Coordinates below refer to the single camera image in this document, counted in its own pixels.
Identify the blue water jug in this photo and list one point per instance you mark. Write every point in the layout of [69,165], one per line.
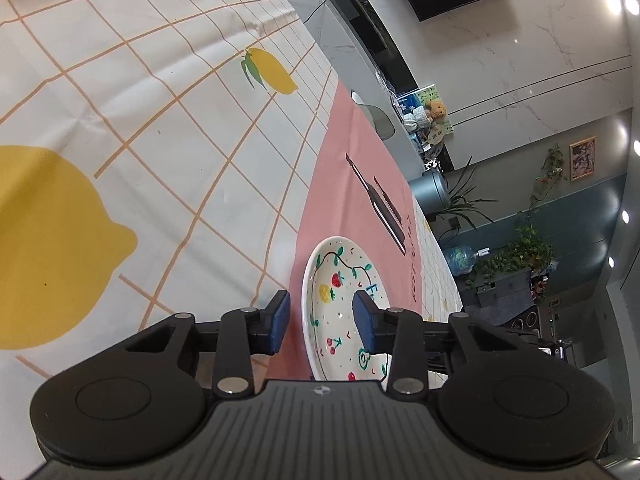
[462,259]

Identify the blue and green picture board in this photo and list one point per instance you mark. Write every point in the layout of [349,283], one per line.
[417,102]

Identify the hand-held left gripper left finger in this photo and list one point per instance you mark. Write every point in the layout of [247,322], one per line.
[277,321]

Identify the framed wall picture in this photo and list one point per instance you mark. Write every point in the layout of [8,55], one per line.
[582,159]

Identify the marble television console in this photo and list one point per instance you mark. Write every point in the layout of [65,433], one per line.
[360,45]

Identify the grey trash can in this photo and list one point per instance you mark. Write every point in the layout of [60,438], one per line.
[429,191]

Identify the white fruit-painted plate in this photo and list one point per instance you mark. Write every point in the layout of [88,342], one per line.
[335,270]

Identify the lemon checkered tablecloth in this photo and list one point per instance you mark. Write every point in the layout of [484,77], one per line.
[175,135]

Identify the potted long-leaf plant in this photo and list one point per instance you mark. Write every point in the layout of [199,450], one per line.
[465,200]

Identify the pink bottle-print placemat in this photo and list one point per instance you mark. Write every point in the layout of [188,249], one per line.
[345,175]

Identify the trailing vine plant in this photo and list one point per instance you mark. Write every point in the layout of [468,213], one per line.
[525,250]

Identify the white stool with grey seat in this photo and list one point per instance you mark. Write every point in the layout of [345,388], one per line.
[380,117]

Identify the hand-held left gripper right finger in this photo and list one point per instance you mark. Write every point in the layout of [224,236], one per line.
[364,324]

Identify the teddy bear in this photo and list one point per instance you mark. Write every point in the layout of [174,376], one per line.
[437,110]

